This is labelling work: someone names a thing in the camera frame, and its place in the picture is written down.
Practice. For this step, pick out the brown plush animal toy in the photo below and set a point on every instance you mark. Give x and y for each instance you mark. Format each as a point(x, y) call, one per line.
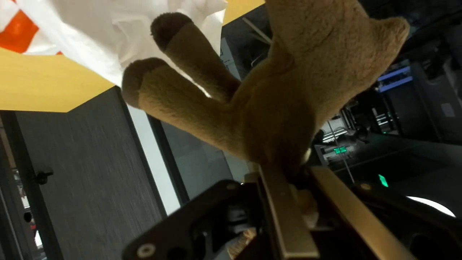
point(323, 54)

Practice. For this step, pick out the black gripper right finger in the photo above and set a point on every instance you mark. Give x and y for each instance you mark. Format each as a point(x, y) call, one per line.
point(376, 236)

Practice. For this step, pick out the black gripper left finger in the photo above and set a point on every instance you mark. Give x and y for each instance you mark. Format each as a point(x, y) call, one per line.
point(294, 237)

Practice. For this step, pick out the white orange plastic bag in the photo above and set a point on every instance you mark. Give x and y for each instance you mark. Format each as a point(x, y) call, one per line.
point(100, 35)

